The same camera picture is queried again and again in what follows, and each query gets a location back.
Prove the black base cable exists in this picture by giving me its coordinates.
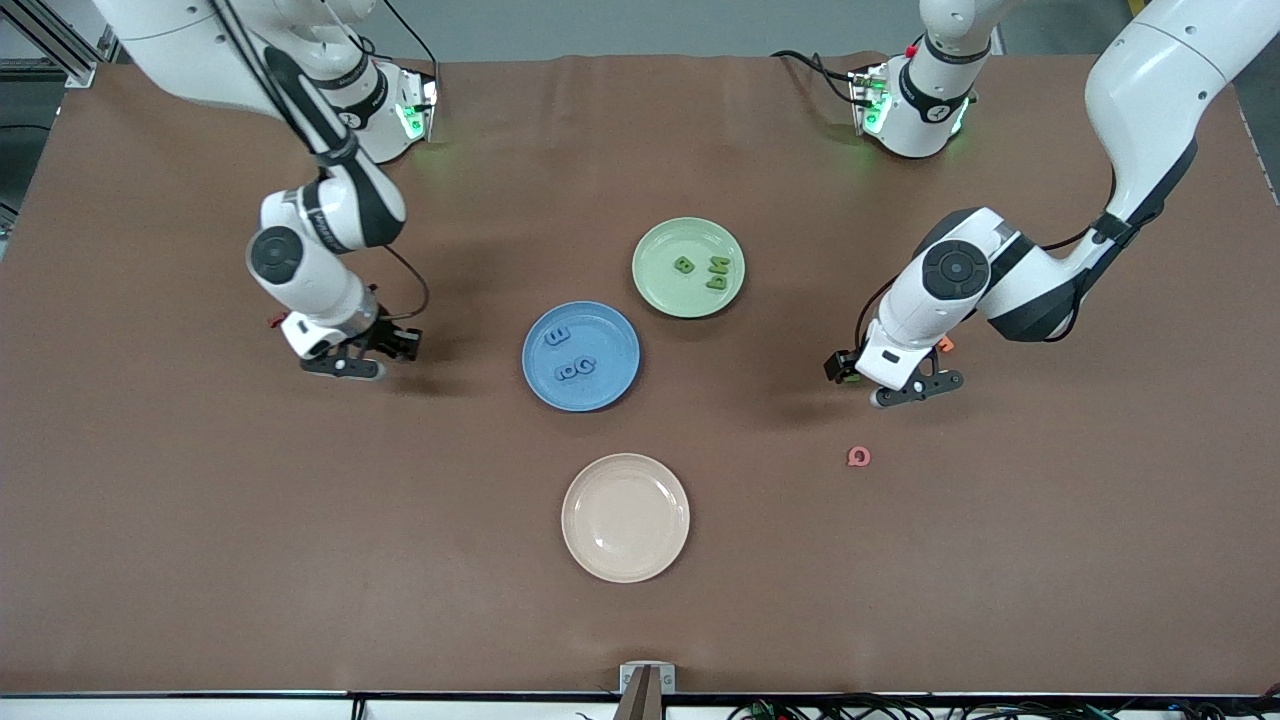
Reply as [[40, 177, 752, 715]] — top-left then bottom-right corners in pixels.
[[383, 0, 438, 67], [770, 48, 863, 107]]

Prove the grey metal bracket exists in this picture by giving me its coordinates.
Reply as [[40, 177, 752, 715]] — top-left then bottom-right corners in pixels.
[[619, 662, 677, 694]]

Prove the green plate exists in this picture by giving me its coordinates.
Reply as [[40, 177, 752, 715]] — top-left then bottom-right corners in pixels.
[[631, 216, 747, 320]]

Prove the tangled cable bundle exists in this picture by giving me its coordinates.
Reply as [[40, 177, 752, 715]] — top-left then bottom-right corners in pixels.
[[728, 693, 1280, 720]]

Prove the aluminium frame profile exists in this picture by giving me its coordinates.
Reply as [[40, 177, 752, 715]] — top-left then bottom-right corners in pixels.
[[0, 0, 121, 87], [1235, 60, 1280, 201]]

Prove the brown table cover sheet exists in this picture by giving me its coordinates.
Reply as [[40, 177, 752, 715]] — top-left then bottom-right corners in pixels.
[[0, 52, 1280, 698]]

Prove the dark camera mount post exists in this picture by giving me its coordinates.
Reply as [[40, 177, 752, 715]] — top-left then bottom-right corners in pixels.
[[612, 668, 665, 720]]

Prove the black right base cable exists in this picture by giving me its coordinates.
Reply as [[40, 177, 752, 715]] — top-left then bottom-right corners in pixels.
[[383, 0, 438, 67]]

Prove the black left base cable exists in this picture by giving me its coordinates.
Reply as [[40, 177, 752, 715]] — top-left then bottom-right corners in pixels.
[[770, 48, 863, 107]]

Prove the blue plate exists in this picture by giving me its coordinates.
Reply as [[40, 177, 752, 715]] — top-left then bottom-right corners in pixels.
[[521, 300, 641, 413]]

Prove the beige plate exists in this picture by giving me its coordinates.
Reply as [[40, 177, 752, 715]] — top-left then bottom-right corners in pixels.
[[560, 452, 691, 584]]

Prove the white table edge rail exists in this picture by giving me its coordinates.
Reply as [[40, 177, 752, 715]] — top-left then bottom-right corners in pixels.
[[0, 692, 1280, 720]]

